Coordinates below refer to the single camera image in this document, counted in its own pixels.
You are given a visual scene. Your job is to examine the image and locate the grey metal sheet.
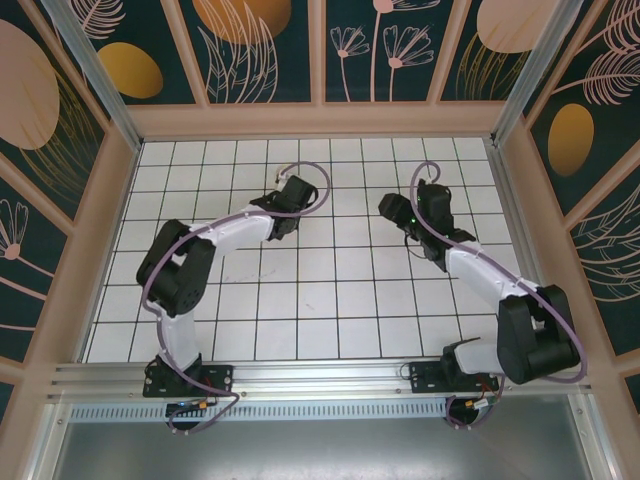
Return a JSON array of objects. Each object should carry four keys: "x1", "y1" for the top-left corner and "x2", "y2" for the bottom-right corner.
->
[{"x1": 29, "y1": 394, "x2": 619, "y2": 480}]

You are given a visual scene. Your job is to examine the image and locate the dark panel golden circle leaves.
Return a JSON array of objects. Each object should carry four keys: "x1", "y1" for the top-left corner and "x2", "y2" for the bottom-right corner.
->
[{"x1": 177, "y1": 0, "x2": 316, "y2": 105}]

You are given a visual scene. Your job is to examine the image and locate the dark panel pink flowers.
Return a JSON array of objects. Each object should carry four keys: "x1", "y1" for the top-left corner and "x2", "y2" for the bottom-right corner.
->
[{"x1": 322, "y1": 0, "x2": 441, "y2": 104}]

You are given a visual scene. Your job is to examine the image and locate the dark panel pale pink circle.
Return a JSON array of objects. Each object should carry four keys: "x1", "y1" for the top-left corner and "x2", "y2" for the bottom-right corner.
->
[{"x1": 438, "y1": 0, "x2": 541, "y2": 104}]

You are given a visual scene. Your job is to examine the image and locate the dark panel pink leaf outlines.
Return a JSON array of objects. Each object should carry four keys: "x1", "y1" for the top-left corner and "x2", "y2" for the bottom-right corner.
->
[{"x1": 567, "y1": 164, "x2": 640, "y2": 361}]

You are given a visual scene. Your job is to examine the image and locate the dark panel golden oval feathers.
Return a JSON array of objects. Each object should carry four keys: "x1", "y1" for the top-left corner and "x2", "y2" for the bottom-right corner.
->
[{"x1": 522, "y1": 0, "x2": 640, "y2": 216}]

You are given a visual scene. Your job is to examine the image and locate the controller board orange connector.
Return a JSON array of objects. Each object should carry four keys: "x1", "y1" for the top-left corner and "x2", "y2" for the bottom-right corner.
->
[
  {"x1": 167, "y1": 397, "x2": 221, "y2": 416},
  {"x1": 462, "y1": 394, "x2": 501, "y2": 416}
]

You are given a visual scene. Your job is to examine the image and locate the dark panel with golden oval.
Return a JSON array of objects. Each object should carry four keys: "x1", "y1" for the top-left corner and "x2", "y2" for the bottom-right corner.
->
[{"x1": 74, "y1": 0, "x2": 206, "y2": 106}]

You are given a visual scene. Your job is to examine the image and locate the dark panel large pink disc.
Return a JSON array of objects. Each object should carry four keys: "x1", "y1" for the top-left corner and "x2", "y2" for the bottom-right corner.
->
[{"x1": 0, "y1": 0, "x2": 111, "y2": 226}]

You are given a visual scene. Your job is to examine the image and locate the dark panel single pink flower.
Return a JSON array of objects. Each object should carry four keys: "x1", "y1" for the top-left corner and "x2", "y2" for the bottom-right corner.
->
[{"x1": 0, "y1": 154, "x2": 71, "y2": 366}]

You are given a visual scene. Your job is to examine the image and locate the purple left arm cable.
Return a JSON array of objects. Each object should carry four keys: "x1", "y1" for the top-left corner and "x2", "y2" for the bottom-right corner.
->
[{"x1": 141, "y1": 160, "x2": 331, "y2": 437}]

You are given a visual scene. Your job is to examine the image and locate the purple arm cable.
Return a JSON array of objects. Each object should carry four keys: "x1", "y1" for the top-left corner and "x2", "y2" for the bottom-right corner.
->
[
  {"x1": 410, "y1": 160, "x2": 586, "y2": 432},
  {"x1": 141, "y1": 160, "x2": 331, "y2": 437}
]

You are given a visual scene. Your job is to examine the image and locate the aluminium side rail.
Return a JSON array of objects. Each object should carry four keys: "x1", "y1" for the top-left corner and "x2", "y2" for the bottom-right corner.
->
[{"x1": 487, "y1": 139, "x2": 559, "y2": 354}]

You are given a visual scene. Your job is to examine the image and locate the aluminium frame post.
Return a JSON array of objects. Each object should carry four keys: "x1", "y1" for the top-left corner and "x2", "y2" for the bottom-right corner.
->
[
  {"x1": 492, "y1": 0, "x2": 586, "y2": 146},
  {"x1": 39, "y1": 0, "x2": 144, "y2": 151}
]

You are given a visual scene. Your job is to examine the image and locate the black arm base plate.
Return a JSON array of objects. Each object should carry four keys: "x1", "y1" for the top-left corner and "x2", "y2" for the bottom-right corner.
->
[
  {"x1": 142, "y1": 362, "x2": 236, "y2": 399},
  {"x1": 407, "y1": 359, "x2": 499, "y2": 396}
]

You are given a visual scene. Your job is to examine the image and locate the long aluminium mounting rail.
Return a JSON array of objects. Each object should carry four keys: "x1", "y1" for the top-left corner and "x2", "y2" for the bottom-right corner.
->
[{"x1": 47, "y1": 354, "x2": 596, "y2": 401}]

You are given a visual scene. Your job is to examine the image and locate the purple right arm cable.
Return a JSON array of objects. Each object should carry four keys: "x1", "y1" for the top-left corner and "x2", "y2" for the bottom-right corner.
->
[{"x1": 410, "y1": 160, "x2": 586, "y2": 432}]

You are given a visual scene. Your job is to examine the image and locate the slotted grey cable duct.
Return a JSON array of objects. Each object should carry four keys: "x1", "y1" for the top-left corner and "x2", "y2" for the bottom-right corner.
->
[{"x1": 69, "y1": 402, "x2": 451, "y2": 422}]

